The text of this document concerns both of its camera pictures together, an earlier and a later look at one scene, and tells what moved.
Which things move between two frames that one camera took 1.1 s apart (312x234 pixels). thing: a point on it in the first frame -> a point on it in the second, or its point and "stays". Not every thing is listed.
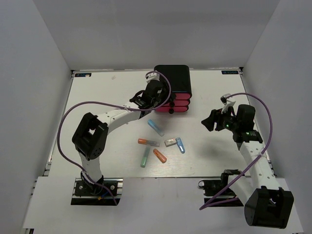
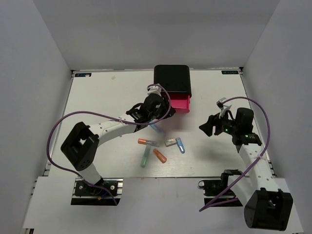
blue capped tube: [180, 145] stays
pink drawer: [183, 96] -> [181, 106]
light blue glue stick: [155, 126] stays
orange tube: [159, 156] stays
